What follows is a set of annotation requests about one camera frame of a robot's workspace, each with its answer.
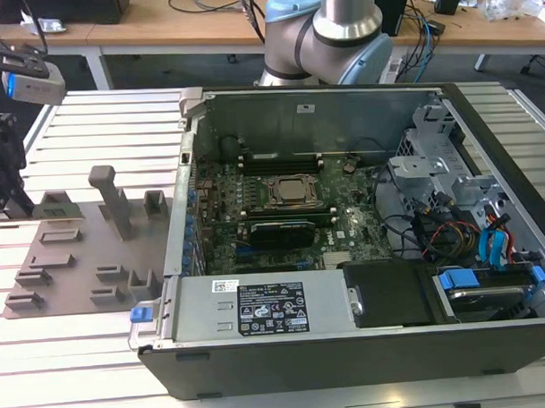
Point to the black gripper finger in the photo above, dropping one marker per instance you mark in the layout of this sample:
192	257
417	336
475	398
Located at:
21	199

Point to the green RAM stick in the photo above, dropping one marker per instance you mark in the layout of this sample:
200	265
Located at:
58	211

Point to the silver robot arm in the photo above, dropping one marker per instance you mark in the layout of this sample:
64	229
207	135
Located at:
329	36

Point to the RAM slot white latches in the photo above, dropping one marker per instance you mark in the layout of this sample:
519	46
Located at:
327	220
280	165
255	213

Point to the grey parts rack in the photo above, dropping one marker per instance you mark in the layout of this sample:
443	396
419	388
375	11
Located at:
77	264

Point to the black box on desk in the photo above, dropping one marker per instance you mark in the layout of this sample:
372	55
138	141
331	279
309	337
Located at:
68	9

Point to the blue case latch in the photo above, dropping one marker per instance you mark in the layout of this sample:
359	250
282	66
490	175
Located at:
140	315

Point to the grey power supply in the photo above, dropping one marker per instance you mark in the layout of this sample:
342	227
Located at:
204	305

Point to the wooden desk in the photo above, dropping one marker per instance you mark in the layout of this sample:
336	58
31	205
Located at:
181	23

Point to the metal CPU socket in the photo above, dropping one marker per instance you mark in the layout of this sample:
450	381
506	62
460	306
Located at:
270	197

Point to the black graphics card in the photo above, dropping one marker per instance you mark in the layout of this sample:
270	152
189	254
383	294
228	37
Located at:
282	235

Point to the silver CPU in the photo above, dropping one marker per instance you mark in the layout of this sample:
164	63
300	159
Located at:
292	190

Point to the white label sticker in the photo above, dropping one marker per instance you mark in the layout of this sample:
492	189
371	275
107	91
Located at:
305	108

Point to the silver finned heatsink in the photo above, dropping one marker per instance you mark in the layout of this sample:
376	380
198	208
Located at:
336	260

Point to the green motherboard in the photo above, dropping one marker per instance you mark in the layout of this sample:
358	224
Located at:
344	219

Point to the open black PC case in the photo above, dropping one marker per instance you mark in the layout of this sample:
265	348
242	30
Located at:
305	364

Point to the round coin battery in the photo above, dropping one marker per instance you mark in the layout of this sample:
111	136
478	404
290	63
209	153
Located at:
350	167

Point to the black plastic air shroud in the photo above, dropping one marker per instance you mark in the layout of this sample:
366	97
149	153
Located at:
387	294

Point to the silver drive cage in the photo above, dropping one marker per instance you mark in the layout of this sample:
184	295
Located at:
414	167

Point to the black computer tower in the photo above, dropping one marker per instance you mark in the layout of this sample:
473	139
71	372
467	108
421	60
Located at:
393	9

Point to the hard disk in blue carrier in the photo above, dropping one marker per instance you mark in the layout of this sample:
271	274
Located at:
481	295

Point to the small black bin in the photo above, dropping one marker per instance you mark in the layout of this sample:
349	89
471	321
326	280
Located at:
448	2

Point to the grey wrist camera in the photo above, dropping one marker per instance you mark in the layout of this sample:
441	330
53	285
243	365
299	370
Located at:
35	89

